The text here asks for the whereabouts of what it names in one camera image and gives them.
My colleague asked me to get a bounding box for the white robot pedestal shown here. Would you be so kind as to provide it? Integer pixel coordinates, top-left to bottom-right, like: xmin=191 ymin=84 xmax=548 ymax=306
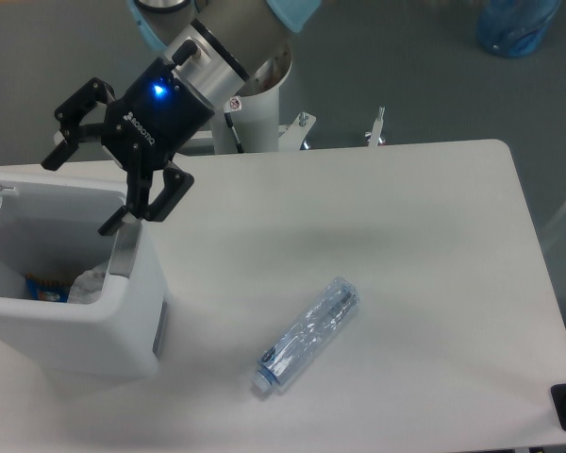
xmin=209 ymin=43 xmax=292 ymax=155

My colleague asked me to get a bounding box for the clear plastic water bottle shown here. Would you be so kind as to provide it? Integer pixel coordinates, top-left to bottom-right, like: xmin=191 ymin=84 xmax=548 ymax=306
xmin=252 ymin=277 xmax=359 ymax=395

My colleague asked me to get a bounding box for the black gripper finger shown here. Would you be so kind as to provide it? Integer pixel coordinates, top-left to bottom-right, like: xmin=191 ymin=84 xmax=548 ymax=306
xmin=98 ymin=161 xmax=194 ymax=236
xmin=41 ymin=77 xmax=116 ymax=171

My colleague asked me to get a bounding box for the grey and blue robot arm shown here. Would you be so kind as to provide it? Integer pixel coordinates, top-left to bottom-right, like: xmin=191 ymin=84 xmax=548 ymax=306
xmin=42 ymin=1 xmax=321 ymax=236

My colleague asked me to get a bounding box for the clear plastic bag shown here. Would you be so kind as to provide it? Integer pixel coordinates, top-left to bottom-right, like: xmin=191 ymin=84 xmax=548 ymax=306
xmin=67 ymin=261 xmax=108 ymax=305

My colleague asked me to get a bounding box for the white pedestal base frame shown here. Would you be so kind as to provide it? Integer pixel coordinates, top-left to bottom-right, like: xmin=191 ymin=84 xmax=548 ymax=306
xmin=51 ymin=106 xmax=388 ymax=159

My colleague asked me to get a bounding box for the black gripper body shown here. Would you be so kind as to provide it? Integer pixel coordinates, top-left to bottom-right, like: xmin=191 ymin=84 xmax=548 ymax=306
xmin=101 ymin=58 xmax=213 ymax=172

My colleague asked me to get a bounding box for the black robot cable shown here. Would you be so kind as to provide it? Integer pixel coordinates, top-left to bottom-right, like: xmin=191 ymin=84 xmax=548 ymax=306
xmin=223 ymin=110 xmax=245 ymax=154

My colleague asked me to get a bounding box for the white trash can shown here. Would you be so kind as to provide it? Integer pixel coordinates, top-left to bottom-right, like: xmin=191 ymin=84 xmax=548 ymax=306
xmin=0 ymin=171 xmax=168 ymax=378

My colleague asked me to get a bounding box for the blue snack wrapper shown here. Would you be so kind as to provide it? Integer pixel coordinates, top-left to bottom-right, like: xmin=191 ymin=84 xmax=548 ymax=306
xmin=25 ymin=274 xmax=73 ymax=303

